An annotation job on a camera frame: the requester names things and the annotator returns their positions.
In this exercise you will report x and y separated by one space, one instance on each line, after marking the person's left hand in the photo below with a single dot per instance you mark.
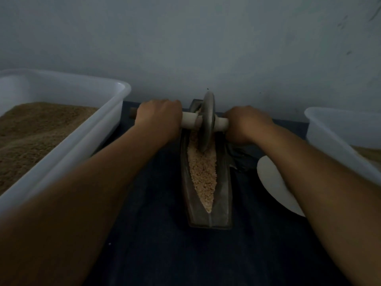
159 117

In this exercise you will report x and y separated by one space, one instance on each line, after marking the person's right hand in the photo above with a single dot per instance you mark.
245 123

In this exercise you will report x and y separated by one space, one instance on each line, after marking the boat-shaped metal grinding trough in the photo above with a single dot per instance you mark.
219 217

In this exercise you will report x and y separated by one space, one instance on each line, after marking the large brown grain heap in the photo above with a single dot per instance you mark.
370 154
30 140

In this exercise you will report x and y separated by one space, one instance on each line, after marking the person's left forearm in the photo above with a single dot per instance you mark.
62 217

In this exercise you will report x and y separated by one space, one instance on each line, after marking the person's right forearm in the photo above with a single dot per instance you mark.
330 208

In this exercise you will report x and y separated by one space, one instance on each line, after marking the white round plate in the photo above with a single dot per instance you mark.
274 183

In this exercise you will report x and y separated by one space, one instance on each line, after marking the white plastic tub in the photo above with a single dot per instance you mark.
339 143
89 137

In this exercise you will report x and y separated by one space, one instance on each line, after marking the dark blue table cloth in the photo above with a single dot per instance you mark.
155 259

